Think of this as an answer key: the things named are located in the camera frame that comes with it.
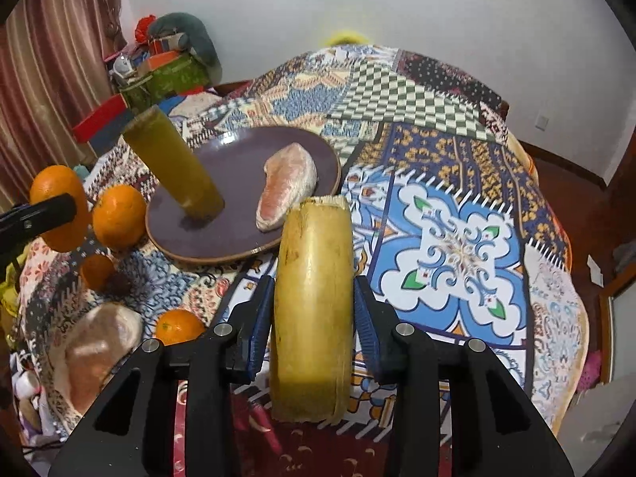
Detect large orange fruit left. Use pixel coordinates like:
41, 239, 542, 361
29, 165, 91, 252

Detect patchwork patterned quilt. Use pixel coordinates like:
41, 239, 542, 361
14, 43, 590, 477

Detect orange fruit middle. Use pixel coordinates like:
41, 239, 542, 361
93, 184, 147, 251

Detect yellow sugarcane piece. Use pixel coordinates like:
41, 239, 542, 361
270, 196, 354, 423

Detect striped brown curtain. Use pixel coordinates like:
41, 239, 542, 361
1, 0, 125, 209

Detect grey plush toy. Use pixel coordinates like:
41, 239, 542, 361
148, 12, 218, 67

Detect small orange fruit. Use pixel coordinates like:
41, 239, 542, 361
80, 253, 115, 292

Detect white wall socket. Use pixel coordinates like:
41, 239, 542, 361
535, 114, 549, 130

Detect red flat box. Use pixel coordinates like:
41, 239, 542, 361
72, 94, 128, 143

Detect orange fruit near camera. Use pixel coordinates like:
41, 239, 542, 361
154, 309, 206, 346

